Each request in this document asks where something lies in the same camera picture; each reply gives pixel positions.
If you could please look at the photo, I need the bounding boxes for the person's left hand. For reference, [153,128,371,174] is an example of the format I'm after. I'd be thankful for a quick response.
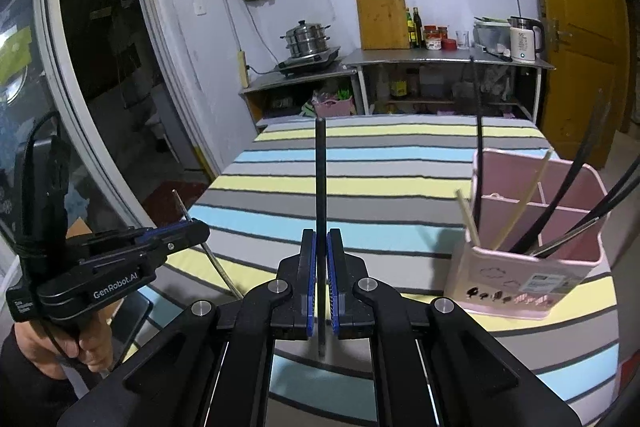
[9,306,114,381]

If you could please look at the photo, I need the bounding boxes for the glass sliding door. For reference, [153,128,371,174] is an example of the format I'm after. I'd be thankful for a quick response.
[0,0,221,288]

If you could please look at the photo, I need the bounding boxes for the pink basket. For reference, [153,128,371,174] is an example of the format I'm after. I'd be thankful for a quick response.
[312,98,356,118]

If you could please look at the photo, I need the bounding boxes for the pink utensil holder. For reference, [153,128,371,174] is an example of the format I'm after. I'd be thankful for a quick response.
[443,148,610,321]

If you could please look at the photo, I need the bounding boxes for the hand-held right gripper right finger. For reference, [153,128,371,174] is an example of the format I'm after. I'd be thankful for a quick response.
[328,228,584,427]

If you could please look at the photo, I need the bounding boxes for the metal chopstick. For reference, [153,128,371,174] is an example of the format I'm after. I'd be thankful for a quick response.
[536,219,603,258]
[530,216,607,255]
[172,189,245,299]

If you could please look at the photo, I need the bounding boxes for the black induction cooker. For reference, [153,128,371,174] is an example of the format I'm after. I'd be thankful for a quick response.
[276,47,342,78]

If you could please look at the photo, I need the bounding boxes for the small metal kitchen table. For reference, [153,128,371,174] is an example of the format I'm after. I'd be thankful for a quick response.
[238,65,359,118]

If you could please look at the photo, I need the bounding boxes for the wooden cutting board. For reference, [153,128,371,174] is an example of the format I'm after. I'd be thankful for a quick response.
[355,0,412,52]

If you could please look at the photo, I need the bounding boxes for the steel steamer pot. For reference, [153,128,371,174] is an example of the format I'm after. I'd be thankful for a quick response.
[283,20,332,58]

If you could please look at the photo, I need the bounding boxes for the large metal kitchen table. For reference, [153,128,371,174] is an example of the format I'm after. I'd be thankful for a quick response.
[344,47,557,121]

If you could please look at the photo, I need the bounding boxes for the white electric kettle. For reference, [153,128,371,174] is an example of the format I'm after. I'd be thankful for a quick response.
[508,16,546,64]

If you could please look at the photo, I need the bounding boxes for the grey dish rack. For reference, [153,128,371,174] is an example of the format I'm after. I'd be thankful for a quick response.
[472,17,512,53]

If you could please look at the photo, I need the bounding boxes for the yellow wooden door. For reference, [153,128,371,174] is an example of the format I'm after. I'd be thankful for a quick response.
[519,0,634,170]

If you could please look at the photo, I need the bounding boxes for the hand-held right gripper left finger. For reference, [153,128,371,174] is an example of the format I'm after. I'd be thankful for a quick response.
[57,228,318,427]

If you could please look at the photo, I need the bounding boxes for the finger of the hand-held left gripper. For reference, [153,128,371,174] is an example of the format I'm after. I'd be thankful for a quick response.
[134,217,211,266]
[67,227,151,253]

